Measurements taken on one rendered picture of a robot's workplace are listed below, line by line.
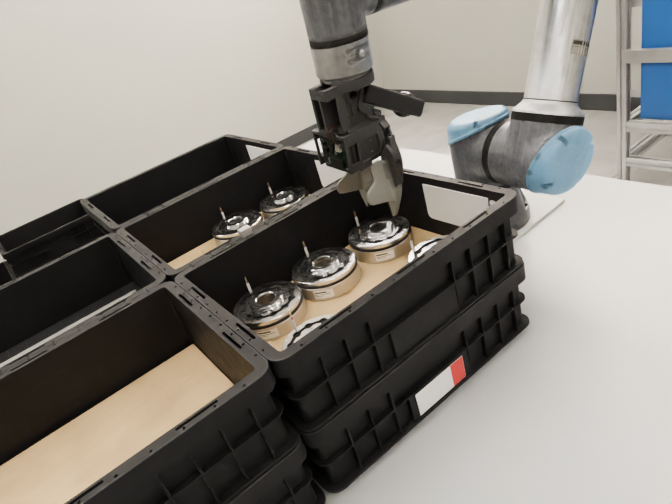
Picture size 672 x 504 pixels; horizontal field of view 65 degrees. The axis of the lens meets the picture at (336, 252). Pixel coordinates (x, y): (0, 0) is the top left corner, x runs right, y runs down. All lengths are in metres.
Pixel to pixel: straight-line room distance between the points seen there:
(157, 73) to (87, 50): 0.44
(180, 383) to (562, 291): 0.60
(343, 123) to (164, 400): 0.43
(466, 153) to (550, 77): 0.20
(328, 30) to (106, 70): 3.16
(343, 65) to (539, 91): 0.38
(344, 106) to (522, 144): 0.35
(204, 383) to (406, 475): 0.28
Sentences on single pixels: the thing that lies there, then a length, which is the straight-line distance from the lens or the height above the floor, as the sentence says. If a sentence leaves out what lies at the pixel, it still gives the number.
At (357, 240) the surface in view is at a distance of 0.85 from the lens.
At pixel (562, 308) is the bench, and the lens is 0.90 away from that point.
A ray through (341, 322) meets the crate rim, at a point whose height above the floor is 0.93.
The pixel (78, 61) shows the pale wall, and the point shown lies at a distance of 3.75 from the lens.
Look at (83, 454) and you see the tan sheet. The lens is 0.75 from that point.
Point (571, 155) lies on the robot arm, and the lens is 0.94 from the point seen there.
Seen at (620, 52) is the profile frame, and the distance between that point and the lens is 2.58.
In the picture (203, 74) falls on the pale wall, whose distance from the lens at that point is 3.99.
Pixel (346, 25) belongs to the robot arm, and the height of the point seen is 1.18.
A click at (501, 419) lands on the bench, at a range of 0.74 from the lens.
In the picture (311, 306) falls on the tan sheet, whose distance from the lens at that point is 0.78.
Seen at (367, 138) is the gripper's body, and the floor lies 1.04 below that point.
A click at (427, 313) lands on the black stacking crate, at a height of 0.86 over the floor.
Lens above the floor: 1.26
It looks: 29 degrees down
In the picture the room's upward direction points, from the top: 17 degrees counter-clockwise
